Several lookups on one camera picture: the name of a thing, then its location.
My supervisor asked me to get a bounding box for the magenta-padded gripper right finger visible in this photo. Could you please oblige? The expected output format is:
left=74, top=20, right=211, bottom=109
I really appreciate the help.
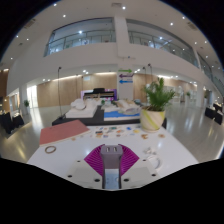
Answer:
left=119, top=144, right=160, bottom=190

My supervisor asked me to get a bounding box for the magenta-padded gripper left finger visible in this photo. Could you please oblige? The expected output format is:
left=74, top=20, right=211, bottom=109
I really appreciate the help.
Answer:
left=65, top=144, right=105, bottom=190

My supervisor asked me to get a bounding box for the grey-purple charger block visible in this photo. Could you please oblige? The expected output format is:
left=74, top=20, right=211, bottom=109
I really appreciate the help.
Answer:
left=99, top=144, right=124, bottom=190

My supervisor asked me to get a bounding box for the sheet of colourful stickers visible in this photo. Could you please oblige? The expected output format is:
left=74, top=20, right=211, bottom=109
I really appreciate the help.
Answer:
left=89, top=125, right=143, bottom=139

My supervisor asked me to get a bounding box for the black display platform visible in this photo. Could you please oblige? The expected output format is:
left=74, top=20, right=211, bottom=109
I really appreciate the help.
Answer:
left=51, top=105, right=168, bottom=129

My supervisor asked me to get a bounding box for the pink flat board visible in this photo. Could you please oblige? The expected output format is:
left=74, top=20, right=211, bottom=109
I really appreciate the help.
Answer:
left=39, top=119, right=92, bottom=147

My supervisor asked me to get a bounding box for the potted plant in striped pot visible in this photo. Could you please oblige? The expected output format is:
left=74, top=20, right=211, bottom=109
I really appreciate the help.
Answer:
left=139, top=77, right=176, bottom=133

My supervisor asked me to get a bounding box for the blue-based white building model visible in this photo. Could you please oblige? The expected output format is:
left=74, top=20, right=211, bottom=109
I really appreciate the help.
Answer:
left=103, top=98, right=143, bottom=122

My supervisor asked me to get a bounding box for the black lamp pole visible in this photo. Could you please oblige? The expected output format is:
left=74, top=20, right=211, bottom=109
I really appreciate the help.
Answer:
left=56, top=65, right=67, bottom=120

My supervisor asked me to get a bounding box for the sign with coloured arrows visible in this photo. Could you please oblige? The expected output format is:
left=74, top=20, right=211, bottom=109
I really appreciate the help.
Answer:
left=118, top=68, right=134, bottom=85

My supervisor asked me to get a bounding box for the small distant potted plant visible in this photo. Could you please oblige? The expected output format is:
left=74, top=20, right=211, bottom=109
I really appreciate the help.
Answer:
left=23, top=99, right=31, bottom=116

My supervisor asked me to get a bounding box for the group of dark chairs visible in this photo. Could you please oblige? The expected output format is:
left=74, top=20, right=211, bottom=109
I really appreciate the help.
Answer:
left=0, top=111, right=25, bottom=135

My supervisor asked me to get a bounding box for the group of dark seats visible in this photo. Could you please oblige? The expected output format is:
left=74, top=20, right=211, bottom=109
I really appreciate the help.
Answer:
left=204, top=103, right=224, bottom=126

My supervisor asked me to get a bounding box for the white coiled cable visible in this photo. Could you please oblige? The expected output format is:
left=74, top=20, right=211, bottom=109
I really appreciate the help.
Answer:
left=142, top=146, right=164, bottom=171

